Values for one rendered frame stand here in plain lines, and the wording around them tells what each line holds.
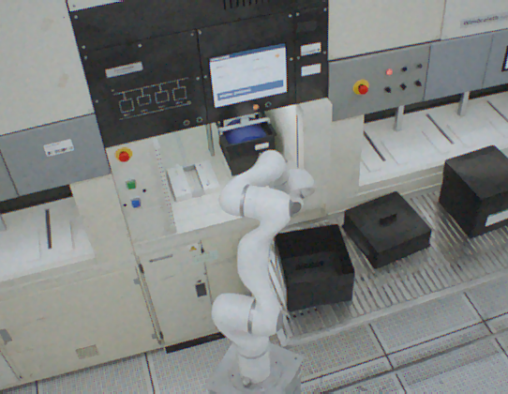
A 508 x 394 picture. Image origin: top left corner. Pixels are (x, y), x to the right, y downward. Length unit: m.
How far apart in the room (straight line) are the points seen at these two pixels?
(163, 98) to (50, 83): 0.40
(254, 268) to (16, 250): 1.30
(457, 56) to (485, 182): 0.55
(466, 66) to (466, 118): 0.69
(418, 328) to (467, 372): 0.35
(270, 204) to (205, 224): 0.90
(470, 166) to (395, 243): 0.51
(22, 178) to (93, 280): 0.66
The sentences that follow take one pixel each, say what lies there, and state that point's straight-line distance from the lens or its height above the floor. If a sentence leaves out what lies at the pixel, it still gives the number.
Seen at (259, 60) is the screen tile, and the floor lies 1.63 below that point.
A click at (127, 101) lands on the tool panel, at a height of 1.58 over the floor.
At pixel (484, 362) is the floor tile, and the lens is 3.35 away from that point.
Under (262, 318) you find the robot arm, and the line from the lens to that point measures 1.93.
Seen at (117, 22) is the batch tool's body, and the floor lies 1.88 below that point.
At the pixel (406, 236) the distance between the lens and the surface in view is 2.61.
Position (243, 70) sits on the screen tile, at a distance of 2.22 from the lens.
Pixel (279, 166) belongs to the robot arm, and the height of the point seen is 1.52.
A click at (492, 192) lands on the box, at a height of 1.01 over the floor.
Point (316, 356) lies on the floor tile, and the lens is 3.23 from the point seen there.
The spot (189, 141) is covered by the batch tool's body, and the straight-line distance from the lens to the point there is 3.11.
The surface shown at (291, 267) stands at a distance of 2.59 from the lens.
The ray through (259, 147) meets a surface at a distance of 2.70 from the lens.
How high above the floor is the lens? 2.75
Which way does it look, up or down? 43 degrees down
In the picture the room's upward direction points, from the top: 4 degrees counter-clockwise
